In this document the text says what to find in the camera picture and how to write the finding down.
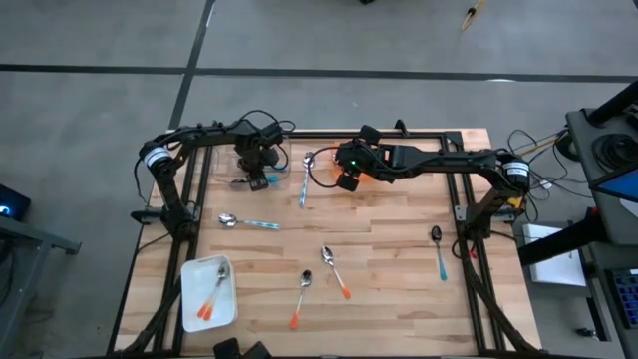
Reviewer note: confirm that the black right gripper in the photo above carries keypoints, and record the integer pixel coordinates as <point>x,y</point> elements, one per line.
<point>361,159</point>

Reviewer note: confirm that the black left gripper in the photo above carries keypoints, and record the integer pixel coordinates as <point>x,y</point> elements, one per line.
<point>254,149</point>

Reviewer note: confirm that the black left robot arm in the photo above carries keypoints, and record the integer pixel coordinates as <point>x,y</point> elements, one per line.
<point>167,189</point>

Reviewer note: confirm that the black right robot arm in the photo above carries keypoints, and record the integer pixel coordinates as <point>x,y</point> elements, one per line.
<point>448,157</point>

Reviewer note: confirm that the clear plastic bin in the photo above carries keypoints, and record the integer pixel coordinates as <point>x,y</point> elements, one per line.
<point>222,159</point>

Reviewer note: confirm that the white rectangular tray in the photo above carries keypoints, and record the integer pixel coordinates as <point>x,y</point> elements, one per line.
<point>197,284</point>

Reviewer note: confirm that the yellow black connector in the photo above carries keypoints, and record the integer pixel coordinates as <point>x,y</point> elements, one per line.
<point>517,203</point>

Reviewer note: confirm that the white power adapter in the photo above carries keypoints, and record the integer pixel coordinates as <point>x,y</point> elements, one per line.
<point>546,184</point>

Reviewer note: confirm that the black bulky object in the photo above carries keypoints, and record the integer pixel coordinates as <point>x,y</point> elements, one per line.
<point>226,349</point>

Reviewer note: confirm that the black stand beam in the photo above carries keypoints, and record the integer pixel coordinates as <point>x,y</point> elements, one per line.
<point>558,242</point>

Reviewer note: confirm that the grey equipment cart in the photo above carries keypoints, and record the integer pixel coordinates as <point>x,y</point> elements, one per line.
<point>580,149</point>

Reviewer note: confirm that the white box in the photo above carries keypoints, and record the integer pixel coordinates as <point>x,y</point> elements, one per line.
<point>553,271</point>

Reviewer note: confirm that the grey metal bench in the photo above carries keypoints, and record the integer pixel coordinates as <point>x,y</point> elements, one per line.
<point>50,242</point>

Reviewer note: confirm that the black box with blue light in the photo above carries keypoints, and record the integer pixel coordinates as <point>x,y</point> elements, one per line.
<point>12,199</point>

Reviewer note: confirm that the black pole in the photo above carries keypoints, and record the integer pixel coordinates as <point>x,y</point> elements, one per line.
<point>615,102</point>

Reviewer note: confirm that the blue tablet screen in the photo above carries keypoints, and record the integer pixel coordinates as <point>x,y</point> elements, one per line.
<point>623,187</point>

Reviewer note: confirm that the small black floor object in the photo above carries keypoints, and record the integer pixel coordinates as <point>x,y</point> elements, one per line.
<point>585,332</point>

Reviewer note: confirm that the black keypad coloured keys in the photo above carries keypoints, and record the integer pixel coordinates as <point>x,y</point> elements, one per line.
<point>625,299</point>

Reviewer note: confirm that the black aluminium table frame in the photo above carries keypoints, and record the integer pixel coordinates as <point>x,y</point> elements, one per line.
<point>319,135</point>

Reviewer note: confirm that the black frame clamp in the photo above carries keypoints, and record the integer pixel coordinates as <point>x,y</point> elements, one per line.
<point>401,127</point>

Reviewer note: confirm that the grey metal frame bracket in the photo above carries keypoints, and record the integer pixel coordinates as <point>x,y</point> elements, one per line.
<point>462,213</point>
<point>195,214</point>

